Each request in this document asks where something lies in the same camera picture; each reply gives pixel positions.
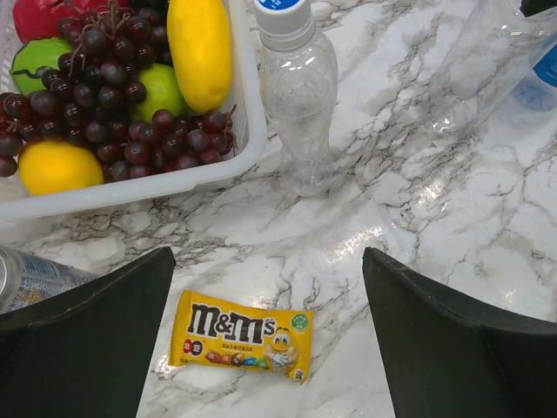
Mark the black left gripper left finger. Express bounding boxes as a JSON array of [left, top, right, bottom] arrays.
[[1, 246, 175, 417]]

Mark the small clear plastic bottle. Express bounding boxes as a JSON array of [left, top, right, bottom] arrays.
[[259, 20, 338, 197]]

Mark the tall clear plastic bottle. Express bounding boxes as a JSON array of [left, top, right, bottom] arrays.
[[425, 1, 556, 133]]

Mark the yellow mango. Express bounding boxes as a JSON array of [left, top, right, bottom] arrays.
[[167, 0, 233, 113]]

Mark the silver blue drink can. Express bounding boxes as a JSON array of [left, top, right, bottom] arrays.
[[1, 246, 98, 314]]

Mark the white blue bottle cap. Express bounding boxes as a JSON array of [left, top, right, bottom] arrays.
[[254, 0, 312, 36]]

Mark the blue label water bottle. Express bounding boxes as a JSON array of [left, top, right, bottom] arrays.
[[511, 31, 556, 112]]

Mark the red dragon fruit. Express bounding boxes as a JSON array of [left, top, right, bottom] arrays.
[[12, 0, 109, 44]]

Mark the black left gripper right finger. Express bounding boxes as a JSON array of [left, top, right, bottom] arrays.
[[363, 247, 556, 417]]

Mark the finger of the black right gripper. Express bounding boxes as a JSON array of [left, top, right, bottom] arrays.
[[520, 0, 557, 17]]

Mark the yellow candy bag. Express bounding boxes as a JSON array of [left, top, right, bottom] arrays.
[[168, 290, 314, 383]]

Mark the dark red grape bunch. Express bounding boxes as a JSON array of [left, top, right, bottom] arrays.
[[1, 1, 237, 183]]

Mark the green lime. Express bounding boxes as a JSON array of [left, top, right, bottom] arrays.
[[131, 64, 190, 122]]

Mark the green striped fruit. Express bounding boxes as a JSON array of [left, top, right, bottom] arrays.
[[10, 37, 72, 95]]

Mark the yellow lemon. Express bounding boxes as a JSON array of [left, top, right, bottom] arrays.
[[18, 140, 104, 196]]

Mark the white plastic fruit basket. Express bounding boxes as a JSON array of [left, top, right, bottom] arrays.
[[1, 1, 267, 222]]

